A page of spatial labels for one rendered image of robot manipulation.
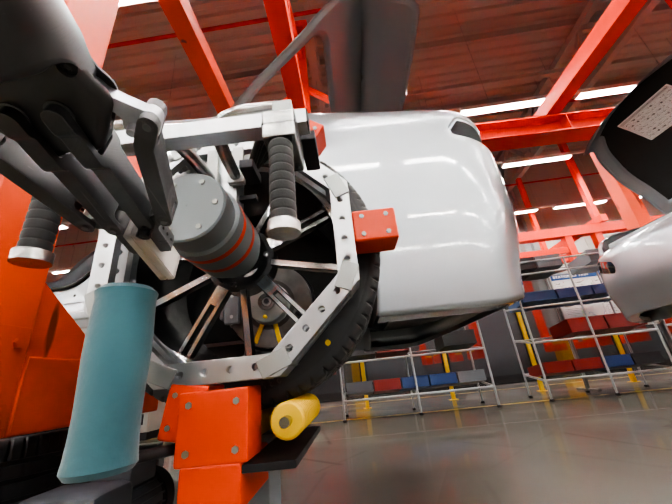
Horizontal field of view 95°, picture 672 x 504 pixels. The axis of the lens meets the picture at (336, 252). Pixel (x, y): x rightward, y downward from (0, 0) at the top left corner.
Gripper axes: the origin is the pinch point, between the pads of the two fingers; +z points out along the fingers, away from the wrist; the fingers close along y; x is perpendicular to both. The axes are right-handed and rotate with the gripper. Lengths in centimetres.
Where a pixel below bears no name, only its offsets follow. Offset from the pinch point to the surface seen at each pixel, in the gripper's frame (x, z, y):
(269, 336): -26, 85, 5
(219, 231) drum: -14.9, 14.6, 0.2
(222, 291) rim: -18.0, 38.0, 6.9
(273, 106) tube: -30.7, 2.5, -10.2
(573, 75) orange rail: -297, 122, -298
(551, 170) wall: -821, 697, -892
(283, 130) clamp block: -21.7, 1.6, -12.0
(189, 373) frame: 1.6, 32.6, 8.7
